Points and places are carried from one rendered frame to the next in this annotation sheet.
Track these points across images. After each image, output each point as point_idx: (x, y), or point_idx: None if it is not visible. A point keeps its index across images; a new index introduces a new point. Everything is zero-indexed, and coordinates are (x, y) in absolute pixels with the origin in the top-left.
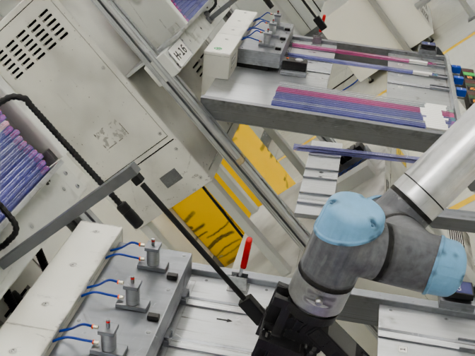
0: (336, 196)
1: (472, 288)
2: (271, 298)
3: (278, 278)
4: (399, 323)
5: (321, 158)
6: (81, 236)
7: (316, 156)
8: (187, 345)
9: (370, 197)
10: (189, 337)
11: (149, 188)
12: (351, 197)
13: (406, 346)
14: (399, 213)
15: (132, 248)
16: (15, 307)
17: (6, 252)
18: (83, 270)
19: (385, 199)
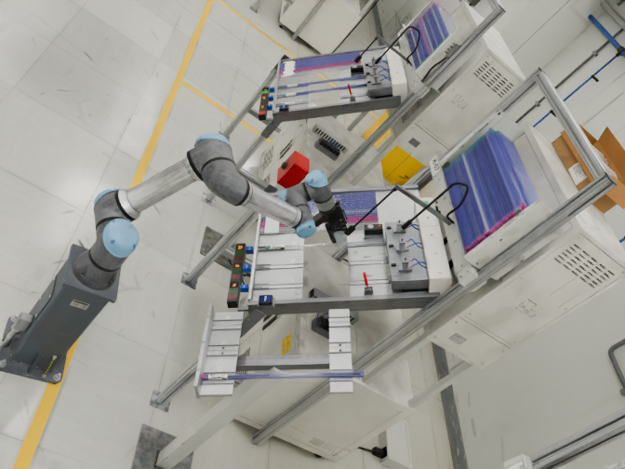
0: (321, 173)
1: (259, 299)
2: (352, 291)
3: (351, 298)
4: (293, 291)
5: (341, 367)
6: (444, 268)
7: (346, 368)
8: (378, 261)
9: (310, 224)
10: (379, 265)
11: (390, 192)
12: (316, 176)
13: (290, 281)
14: (299, 205)
15: (419, 276)
16: None
17: (452, 226)
18: (429, 251)
19: (304, 211)
